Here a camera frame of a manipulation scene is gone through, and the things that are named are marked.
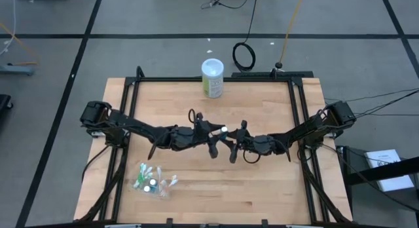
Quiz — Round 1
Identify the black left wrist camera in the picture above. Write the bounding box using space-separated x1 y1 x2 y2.
170 126 197 151

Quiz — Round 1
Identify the black metal table frame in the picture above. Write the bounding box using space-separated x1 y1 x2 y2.
74 66 353 227

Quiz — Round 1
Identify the clear acrylic organizer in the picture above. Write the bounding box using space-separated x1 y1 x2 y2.
132 161 173 200

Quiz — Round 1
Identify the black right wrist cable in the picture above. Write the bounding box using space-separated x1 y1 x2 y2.
242 149 262 164

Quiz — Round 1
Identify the orange floor cable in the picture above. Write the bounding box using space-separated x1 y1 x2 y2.
0 23 40 66

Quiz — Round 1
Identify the black floor object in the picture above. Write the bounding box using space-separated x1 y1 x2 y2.
0 94 14 111

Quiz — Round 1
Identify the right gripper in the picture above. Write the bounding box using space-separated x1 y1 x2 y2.
226 119 263 164

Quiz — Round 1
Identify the white green wipes canister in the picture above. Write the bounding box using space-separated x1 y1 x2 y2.
200 58 225 99

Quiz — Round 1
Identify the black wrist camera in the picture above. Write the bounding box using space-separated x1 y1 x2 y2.
170 126 197 151
257 135 278 156

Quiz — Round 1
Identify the white floor cable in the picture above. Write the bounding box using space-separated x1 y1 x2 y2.
0 0 17 57

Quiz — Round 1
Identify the black side stand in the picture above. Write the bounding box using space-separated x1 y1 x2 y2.
336 145 419 213

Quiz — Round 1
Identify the yellow hanging cable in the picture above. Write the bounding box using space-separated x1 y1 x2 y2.
279 0 306 64

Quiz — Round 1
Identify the black floor cable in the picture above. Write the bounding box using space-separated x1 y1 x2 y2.
323 88 419 103

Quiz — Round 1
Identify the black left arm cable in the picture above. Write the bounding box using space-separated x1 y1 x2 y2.
81 144 111 182

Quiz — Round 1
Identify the black hanging cable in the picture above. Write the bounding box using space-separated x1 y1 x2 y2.
231 0 260 73

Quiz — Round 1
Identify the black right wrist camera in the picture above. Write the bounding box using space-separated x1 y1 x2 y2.
257 135 278 156

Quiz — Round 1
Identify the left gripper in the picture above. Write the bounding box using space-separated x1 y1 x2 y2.
193 112 235 159

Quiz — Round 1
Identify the white paper booklet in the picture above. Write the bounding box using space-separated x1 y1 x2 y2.
363 148 415 193

